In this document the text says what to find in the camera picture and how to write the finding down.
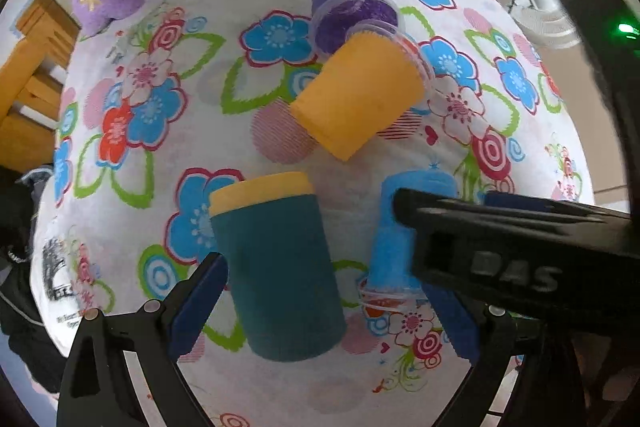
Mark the black jacket on chair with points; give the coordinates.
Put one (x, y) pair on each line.
(20, 318)

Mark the white floor fan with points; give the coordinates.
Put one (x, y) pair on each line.
(545, 23)

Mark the floral tablecloth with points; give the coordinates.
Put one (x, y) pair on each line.
(188, 96)

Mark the teal cup yellow rim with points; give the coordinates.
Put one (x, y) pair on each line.
(282, 282)

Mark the orange plastic cup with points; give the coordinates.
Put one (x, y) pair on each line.
(362, 89)

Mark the wooden chair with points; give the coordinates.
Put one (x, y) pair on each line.
(48, 32)

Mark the blue plastic cup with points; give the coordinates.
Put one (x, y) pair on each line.
(390, 286)

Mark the white printed t-shirt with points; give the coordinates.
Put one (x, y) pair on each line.
(53, 282)

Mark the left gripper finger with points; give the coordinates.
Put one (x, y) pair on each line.
(522, 202)
(419, 210)

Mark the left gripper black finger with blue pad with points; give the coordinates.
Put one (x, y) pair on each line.
(97, 389)
(548, 390)

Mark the purple plastic cup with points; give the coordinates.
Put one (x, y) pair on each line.
(331, 20)

